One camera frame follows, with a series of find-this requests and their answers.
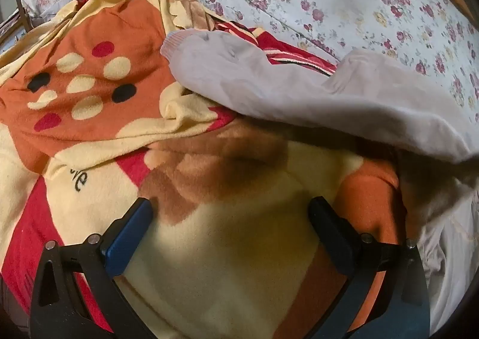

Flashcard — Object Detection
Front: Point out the wooden furniture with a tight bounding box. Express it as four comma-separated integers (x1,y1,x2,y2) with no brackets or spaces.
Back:
0,0,34,48

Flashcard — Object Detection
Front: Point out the white bed sheet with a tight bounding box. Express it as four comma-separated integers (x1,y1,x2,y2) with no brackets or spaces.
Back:
408,193,479,315

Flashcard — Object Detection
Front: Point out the orange yellow red printed blanket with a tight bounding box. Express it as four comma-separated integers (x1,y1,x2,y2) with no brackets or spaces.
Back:
0,0,410,339

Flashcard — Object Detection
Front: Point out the beige jacket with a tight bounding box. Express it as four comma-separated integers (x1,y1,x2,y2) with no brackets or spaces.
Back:
160,30,479,227

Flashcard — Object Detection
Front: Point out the floral quilt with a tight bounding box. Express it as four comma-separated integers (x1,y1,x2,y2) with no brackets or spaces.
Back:
135,0,479,119

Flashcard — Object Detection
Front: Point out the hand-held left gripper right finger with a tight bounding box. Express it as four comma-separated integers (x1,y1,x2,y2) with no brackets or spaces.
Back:
307,197,431,339

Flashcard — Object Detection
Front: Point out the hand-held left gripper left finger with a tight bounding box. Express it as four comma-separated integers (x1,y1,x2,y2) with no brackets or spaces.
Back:
30,197,158,339

